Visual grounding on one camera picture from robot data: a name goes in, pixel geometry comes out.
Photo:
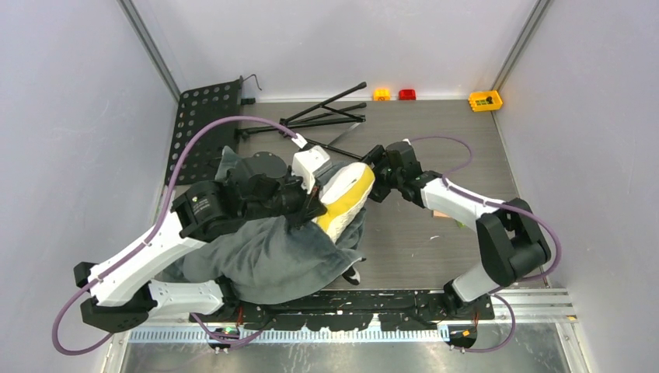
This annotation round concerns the peach wooden block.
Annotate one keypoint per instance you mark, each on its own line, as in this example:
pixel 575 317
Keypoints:
pixel 439 214

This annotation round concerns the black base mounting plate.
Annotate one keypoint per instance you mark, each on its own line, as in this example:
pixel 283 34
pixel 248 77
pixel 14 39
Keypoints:
pixel 342 310

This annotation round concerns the orange toy brick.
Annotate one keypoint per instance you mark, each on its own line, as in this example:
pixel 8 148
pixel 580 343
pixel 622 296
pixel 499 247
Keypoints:
pixel 382 94

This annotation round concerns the black folding tripod stand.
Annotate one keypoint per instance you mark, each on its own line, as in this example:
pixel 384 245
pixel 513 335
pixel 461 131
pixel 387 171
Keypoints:
pixel 301 120

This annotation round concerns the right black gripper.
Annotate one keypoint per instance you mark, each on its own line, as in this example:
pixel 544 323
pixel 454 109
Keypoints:
pixel 381 157

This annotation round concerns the grey fluffy pillowcase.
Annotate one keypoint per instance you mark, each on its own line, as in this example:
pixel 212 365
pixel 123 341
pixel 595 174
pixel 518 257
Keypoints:
pixel 266 261

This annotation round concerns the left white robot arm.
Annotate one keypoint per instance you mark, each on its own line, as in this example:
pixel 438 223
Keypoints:
pixel 123 291

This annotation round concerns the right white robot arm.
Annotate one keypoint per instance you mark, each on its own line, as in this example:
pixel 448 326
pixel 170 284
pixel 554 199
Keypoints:
pixel 510 239

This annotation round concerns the aluminium rail with ruler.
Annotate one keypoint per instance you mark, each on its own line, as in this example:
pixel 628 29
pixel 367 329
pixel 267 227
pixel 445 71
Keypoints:
pixel 511 308

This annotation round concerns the red toy brick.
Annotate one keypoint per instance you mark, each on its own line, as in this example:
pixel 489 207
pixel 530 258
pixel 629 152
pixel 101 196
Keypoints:
pixel 407 94

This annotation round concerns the white yellow black pillow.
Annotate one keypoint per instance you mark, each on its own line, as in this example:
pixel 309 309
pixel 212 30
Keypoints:
pixel 340 230

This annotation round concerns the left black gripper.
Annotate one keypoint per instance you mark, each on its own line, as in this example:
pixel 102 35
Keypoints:
pixel 311 203

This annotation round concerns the yellow toy block with knob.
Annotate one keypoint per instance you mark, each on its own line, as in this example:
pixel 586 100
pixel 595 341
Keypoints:
pixel 485 101

